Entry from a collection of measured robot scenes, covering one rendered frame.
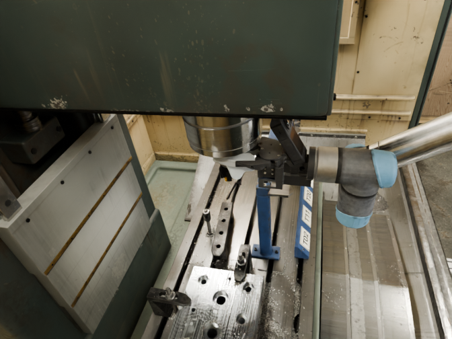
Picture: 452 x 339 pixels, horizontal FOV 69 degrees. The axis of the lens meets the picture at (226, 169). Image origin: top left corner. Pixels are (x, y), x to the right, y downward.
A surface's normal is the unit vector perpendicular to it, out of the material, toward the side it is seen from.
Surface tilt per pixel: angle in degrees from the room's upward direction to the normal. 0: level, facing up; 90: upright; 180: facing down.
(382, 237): 8
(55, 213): 91
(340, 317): 7
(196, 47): 90
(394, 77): 90
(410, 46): 90
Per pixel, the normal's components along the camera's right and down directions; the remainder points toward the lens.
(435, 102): -0.29, 0.62
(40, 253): 0.97, 0.06
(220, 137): -0.04, 0.63
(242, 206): -0.11, -0.77
